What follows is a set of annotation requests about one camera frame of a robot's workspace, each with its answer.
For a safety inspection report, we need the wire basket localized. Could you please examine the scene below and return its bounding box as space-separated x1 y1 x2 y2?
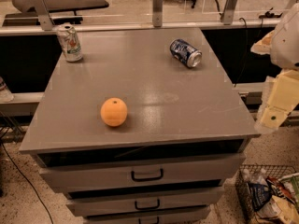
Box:
235 164 296 224

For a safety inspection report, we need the left metal bracket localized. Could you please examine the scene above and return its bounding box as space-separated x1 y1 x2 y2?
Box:
33 0 54 31

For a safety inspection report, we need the middle grey drawer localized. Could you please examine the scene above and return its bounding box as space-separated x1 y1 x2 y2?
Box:
66 187 224 217

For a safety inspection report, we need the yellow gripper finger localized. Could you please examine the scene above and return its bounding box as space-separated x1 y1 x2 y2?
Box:
250 31 274 55
260 70 299 129

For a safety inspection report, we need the black floor cable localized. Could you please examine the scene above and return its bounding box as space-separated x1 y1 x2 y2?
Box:
0 138 54 224

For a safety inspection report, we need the bottom grey drawer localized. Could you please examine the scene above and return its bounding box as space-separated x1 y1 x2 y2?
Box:
83 206 210 224

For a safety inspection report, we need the grey drawer cabinet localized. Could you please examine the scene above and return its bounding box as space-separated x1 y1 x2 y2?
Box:
19 27 262 224

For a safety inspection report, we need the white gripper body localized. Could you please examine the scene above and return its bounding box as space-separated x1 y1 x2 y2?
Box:
270 3 299 70

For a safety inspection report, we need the blue pepsi can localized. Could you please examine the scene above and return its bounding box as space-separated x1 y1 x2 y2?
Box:
170 39 202 68

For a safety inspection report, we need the grey drawer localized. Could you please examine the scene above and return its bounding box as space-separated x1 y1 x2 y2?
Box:
83 206 210 224
66 187 224 217
40 153 245 193

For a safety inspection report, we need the middle metal bracket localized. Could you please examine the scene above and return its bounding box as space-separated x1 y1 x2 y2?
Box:
152 0 163 27

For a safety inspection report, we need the metal bracket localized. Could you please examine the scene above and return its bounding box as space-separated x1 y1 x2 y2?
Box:
152 0 163 27
33 0 54 31
221 0 237 25

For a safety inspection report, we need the yellow snack bag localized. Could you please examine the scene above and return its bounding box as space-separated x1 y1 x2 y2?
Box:
257 196 299 224

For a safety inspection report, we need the top grey drawer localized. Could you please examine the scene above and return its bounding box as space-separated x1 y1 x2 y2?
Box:
40 153 245 193

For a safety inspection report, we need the right metal bracket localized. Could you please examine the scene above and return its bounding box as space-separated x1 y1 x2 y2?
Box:
221 0 237 25

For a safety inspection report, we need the white green soda can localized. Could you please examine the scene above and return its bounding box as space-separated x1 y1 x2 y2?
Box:
56 23 83 62

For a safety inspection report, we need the orange fruit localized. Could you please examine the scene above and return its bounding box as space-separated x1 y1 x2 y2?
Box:
100 98 128 127

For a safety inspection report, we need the dark blue snack bag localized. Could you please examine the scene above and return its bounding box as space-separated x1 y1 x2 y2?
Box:
248 183 272 211

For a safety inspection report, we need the clear plastic bottle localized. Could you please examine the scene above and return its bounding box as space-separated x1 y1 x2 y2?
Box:
0 77 14 102

